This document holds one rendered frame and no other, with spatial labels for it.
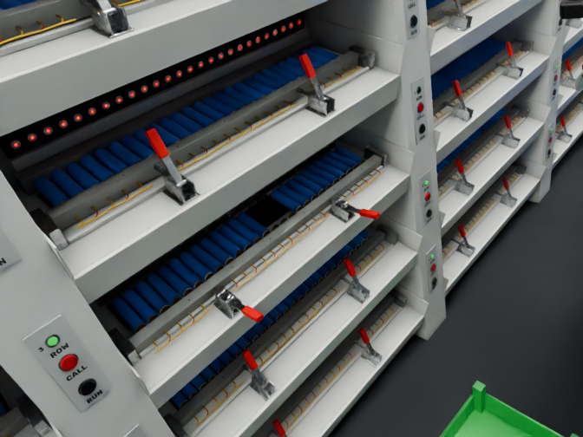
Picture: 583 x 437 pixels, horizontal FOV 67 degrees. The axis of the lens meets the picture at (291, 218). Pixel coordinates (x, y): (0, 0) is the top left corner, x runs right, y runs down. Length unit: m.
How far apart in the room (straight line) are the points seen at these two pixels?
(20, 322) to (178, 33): 0.34
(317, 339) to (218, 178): 0.40
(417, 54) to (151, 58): 0.51
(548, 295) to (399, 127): 0.68
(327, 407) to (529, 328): 0.55
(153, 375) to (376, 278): 0.50
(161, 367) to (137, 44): 0.40
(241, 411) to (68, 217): 0.43
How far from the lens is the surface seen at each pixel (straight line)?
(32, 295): 0.51
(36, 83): 0.47
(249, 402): 0.81
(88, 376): 0.58
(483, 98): 1.20
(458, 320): 1.27
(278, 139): 0.65
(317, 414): 1.00
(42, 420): 0.64
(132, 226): 0.55
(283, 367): 0.83
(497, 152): 1.37
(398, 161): 0.91
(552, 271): 1.43
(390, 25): 0.82
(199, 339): 0.66
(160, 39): 0.52
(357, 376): 1.04
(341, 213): 0.78
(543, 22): 1.47
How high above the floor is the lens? 0.93
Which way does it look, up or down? 32 degrees down
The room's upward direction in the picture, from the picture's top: 16 degrees counter-clockwise
